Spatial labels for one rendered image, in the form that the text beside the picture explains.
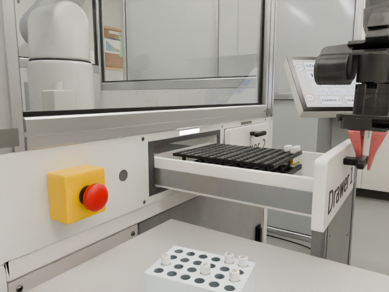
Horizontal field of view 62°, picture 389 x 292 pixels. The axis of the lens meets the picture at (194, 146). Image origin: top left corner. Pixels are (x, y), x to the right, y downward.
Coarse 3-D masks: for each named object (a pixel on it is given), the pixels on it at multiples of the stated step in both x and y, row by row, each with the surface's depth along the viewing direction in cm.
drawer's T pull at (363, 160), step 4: (348, 156) 58; (352, 156) 58; (364, 156) 58; (344, 160) 57; (348, 160) 56; (352, 160) 56; (356, 160) 56; (360, 160) 54; (364, 160) 54; (344, 164) 57; (348, 164) 57; (352, 164) 56; (356, 164) 54; (360, 164) 53; (364, 164) 53; (360, 168) 54
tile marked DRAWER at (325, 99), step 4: (320, 96) 135; (324, 96) 136; (328, 96) 136; (332, 96) 136; (336, 96) 136; (320, 100) 134; (324, 100) 134; (328, 100) 135; (332, 100) 135; (336, 100) 135; (340, 100) 135; (324, 104) 133; (328, 104) 134; (332, 104) 134; (336, 104) 134; (340, 104) 134
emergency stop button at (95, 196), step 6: (90, 186) 46; (96, 186) 46; (102, 186) 47; (84, 192) 45; (90, 192) 45; (96, 192) 45; (102, 192) 46; (84, 198) 45; (90, 198) 45; (96, 198) 45; (102, 198) 46; (84, 204) 45; (90, 204) 45; (96, 204) 46; (102, 204) 47; (90, 210) 46; (96, 210) 46
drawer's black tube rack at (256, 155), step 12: (216, 144) 81; (228, 144) 81; (180, 156) 68; (192, 156) 66; (204, 156) 64; (216, 156) 64; (228, 156) 64; (240, 156) 64; (252, 156) 65; (264, 156) 65; (276, 156) 65; (252, 168) 67; (264, 168) 67; (276, 168) 67; (288, 168) 67; (300, 168) 71
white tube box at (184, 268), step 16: (176, 256) 45; (192, 256) 45; (208, 256) 45; (224, 256) 45; (144, 272) 41; (160, 272) 42; (176, 272) 41; (192, 272) 41; (224, 272) 41; (240, 272) 42; (144, 288) 41; (160, 288) 40; (176, 288) 39; (192, 288) 38; (208, 288) 38; (224, 288) 38; (240, 288) 38
